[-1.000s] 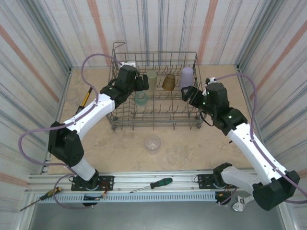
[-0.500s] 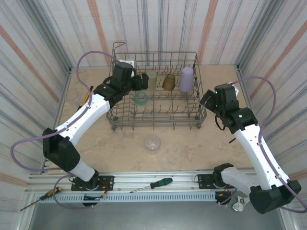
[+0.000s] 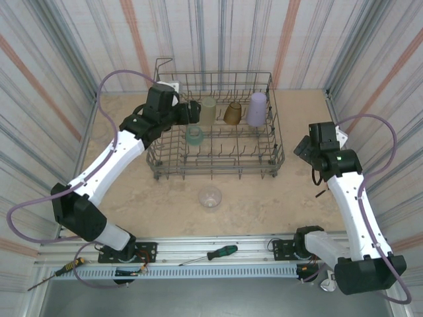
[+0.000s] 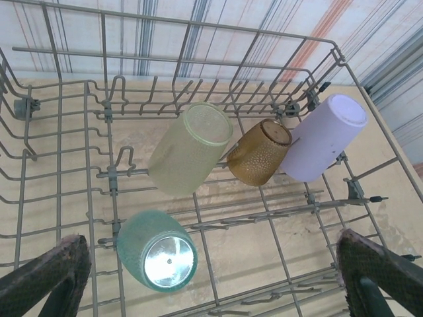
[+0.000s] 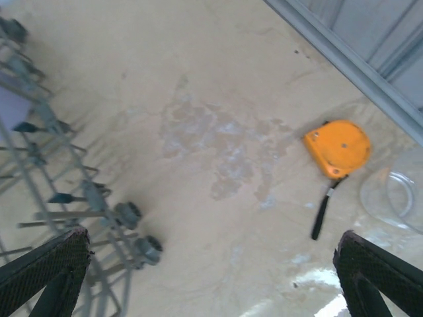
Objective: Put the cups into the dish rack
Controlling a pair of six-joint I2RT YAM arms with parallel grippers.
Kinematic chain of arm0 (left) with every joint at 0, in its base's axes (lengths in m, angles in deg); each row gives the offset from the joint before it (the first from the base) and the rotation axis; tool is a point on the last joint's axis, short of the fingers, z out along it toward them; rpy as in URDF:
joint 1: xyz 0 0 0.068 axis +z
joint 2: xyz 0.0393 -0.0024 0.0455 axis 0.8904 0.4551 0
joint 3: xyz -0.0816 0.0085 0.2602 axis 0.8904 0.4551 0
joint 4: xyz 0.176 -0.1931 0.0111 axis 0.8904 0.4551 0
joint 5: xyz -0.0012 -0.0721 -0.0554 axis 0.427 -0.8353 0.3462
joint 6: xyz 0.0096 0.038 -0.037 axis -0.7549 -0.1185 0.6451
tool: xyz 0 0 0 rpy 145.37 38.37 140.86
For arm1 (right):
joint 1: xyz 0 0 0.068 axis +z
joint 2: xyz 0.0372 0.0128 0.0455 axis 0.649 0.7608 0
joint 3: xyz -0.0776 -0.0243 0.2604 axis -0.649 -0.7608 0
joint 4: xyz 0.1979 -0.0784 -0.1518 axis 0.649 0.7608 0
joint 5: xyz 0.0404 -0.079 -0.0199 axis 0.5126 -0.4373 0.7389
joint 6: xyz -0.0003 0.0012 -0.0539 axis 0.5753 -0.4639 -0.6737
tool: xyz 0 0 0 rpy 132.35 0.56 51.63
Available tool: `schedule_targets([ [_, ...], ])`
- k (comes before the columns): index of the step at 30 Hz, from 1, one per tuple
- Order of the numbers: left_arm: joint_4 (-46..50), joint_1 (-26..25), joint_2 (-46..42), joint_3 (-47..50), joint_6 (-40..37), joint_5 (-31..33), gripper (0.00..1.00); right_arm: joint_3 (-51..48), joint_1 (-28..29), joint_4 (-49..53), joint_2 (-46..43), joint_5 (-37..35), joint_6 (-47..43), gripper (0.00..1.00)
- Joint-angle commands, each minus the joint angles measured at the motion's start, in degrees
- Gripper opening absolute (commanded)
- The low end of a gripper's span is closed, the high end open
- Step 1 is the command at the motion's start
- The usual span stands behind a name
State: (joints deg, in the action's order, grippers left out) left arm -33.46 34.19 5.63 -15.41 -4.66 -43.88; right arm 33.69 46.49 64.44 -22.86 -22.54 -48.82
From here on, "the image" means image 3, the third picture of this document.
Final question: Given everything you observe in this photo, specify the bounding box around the beige plastic cup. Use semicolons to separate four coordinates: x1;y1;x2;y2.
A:
198;96;218;126

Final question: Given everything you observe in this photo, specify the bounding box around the green textured glass cup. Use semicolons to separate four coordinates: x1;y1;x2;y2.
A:
184;125;204;148

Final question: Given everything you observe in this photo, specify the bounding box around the lilac plastic cup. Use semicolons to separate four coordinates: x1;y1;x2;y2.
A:
245;92;268;127

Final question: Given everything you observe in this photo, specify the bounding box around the amber glass cup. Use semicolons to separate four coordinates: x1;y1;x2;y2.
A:
223;101;244;125

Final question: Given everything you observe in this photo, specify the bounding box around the silver adjustable wrench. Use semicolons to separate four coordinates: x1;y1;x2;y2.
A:
319;269;338;292

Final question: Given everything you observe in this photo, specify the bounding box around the green black screwdriver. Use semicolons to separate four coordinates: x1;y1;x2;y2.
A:
178;244;239;267

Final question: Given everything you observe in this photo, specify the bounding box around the yellow black screwdriver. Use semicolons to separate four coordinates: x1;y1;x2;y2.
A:
26;256;86;292

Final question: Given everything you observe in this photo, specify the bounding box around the aluminium floor edge rail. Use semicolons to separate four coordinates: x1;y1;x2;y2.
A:
325;88;341;126
77;94;100;169

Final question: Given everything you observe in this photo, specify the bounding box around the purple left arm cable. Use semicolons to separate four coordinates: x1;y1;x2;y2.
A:
6;69;159;290

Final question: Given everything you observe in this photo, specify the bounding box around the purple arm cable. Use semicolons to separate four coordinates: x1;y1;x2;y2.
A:
6;69;159;290
302;114;412;304

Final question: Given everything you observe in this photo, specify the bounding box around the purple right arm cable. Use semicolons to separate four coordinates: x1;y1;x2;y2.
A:
302;114;412;304

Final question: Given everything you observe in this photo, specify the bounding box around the grey wire dish rack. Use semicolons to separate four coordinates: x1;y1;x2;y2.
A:
145;57;287;182

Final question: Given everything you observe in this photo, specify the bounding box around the aluminium corner post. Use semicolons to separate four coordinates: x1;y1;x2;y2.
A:
49;0;100;98

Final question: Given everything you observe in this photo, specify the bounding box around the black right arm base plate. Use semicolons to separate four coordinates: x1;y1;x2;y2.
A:
270;238;327;262

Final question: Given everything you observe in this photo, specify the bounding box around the long aluminium mounting rail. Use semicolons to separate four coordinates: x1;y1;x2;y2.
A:
34;234;396;267

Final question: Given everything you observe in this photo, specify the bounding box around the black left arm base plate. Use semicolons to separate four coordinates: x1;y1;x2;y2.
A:
98;242;159;265

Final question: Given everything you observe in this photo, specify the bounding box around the perforated grey cable duct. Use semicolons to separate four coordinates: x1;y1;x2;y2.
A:
49;264;300;281

